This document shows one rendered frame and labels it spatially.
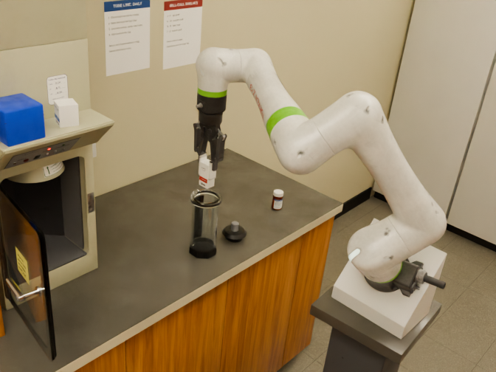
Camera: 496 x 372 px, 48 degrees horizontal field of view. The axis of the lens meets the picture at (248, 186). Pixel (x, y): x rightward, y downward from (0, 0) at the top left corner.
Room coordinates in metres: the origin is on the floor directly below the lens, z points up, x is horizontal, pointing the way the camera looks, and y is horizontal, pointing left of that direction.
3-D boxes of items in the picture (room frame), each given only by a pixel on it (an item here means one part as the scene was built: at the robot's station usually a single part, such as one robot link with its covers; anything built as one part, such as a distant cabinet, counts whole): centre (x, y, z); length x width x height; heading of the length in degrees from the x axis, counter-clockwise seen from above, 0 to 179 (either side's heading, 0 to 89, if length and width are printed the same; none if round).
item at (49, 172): (1.46, 0.64, 1.34); 0.18 x 0.18 x 0.05
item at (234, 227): (1.77, 0.03, 0.97); 0.09 x 0.09 x 0.07
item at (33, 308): (1.14, 0.55, 1.19); 0.30 x 0.01 x 0.40; 43
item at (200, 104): (1.66, 0.14, 1.51); 0.12 x 0.09 x 0.06; 140
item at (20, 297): (1.07, 0.53, 1.20); 0.10 x 0.05 x 0.03; 43
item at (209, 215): (1.66, 0.14, 1.06); 0.11 x 0.11 x 0.21
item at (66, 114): (1.38, 0.50, 1.54); 0.05 x 0.05 x 0.06; 34
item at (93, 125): (1.35, 0.53, 1.46); 0.32 x 0.12 x 0.10; 141
